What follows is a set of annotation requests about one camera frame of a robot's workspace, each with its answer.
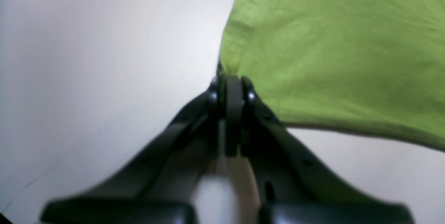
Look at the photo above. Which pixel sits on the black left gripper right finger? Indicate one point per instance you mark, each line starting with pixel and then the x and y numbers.
pixel 293 185

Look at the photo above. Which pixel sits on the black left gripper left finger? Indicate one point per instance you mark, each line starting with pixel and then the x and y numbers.
pixel 156 186

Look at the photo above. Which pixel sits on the green T-shirt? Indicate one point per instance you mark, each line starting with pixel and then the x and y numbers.
pixel 373 67

